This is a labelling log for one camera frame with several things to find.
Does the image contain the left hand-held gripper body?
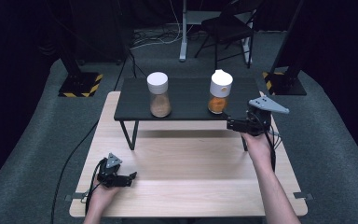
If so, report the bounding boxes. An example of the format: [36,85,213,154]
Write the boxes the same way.
[97,152,124,188]

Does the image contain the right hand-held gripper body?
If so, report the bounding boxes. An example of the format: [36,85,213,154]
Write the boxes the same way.
[245,96,291,137]

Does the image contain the jar with orange contents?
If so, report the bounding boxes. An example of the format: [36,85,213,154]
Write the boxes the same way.
[207,68,234,115]

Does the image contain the black raised shelf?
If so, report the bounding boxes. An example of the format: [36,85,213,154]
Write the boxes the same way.
[114,77,262,152]

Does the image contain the person's left hand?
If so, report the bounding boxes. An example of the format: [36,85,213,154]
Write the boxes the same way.
[87,179,121,209]

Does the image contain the person's right hand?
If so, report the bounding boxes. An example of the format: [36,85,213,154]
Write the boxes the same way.
[241,132,276,163]

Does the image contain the striped black stand base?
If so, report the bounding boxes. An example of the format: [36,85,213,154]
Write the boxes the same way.
[262,71,308,96]
[58,72,104,98]

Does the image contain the left jar with brown contents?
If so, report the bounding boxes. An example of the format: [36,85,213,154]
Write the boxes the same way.
[146,71,172,119]

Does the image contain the black chair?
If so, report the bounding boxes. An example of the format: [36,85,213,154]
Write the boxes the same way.
[194,0,256,70]

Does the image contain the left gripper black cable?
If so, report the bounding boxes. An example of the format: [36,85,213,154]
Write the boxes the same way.
[85,161,107,214]

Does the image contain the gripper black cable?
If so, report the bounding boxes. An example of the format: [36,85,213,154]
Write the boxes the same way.
[85,161,107,214]
[251,113,283,173]

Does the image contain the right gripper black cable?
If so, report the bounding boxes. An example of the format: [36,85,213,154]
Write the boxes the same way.
[251,113,283,173]

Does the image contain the grey metal table bracket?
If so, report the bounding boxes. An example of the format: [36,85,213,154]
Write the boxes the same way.
[64,191,89,203]
[293,191,314,201]

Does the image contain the black floor cable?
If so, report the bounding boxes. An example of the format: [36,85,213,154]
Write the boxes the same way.
[49,46,148,224]

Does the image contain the black stand post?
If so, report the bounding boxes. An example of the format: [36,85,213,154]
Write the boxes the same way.
[271,0,306,76]
[46,0,83,76]

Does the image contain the white desk frame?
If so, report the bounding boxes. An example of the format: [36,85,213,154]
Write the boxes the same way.
[178,0,254,67]

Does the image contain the white floor cables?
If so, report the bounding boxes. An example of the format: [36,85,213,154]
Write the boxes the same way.
[130,0,184,50]

